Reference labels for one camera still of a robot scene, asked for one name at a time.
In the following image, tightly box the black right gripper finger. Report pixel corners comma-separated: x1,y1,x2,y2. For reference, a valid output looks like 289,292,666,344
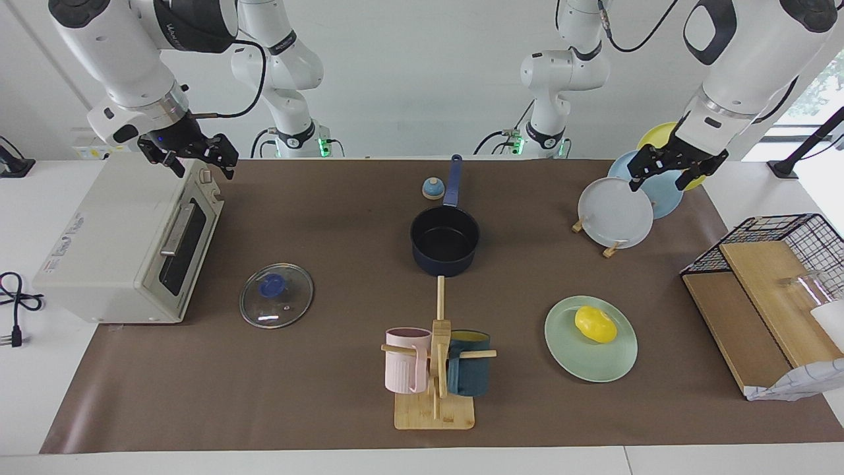
210,133,240,181
157,151,187,179

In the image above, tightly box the glass lid with blue knob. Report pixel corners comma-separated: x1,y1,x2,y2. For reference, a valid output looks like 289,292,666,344
239,263,315,329

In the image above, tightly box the yellow lemon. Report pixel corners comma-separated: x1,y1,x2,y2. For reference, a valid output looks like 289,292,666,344
575,305,618,344

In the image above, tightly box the light blue plate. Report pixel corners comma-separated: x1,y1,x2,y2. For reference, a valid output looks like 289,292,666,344
607,150,684,220

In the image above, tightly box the yellow plate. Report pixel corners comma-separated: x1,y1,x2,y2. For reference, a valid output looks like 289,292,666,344
636,122,708,193

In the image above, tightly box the grey plate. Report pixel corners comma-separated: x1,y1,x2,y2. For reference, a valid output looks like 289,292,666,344
578,177,654,249

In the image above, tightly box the wooden plate rack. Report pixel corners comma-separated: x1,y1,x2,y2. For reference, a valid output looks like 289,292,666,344
571,211,624,259

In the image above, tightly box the green plate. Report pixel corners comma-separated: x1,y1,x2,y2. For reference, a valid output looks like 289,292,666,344
545,296,638,383

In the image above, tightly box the white socket box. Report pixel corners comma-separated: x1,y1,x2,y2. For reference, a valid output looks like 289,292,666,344
71,129,133,161

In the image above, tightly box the white toaster oven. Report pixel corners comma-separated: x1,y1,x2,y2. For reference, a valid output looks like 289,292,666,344
33,153,225,324

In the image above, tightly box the black clamp stand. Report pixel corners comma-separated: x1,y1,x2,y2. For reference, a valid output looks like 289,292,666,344
767,106,844,179
0,135,36,179

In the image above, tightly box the brown table mat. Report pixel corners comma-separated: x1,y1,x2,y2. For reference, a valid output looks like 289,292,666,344
40,158,844,455

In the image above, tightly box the wooden shelf box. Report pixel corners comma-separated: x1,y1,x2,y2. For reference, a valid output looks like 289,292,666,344
682,241,844,396

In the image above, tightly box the clear glass cup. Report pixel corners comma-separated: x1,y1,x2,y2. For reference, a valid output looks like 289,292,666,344
778,270,837,312

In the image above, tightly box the white cup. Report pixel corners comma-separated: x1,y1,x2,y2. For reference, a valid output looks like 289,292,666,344
810,300,844,350

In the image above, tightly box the white checkered cloth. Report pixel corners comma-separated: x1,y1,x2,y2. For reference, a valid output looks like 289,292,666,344
745,358,844,402

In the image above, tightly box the dark teal mug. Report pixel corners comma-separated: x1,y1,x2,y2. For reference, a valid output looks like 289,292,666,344
447,330,491,397

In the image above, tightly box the pink ribbed mug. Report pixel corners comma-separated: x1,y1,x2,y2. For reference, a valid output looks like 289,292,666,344
385,328,433,395

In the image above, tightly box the wooden mug tree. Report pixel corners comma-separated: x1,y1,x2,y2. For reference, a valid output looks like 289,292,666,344
381,276,497,431

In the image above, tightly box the black base cable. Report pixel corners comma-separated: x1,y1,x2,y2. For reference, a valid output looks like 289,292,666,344
475,99,536,156
250,127,281,159

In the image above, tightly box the black wire basket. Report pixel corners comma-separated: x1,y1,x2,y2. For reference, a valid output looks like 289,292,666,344
680,213,844,304

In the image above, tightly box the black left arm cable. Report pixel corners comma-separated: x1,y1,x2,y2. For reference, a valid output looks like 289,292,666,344
597,0,680,53

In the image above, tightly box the dark blue pot with handle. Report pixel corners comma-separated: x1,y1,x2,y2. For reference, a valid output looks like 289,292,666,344
409,154,481,277

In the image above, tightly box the black power cord with plug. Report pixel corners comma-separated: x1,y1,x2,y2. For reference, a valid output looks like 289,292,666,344
0,272,44,348

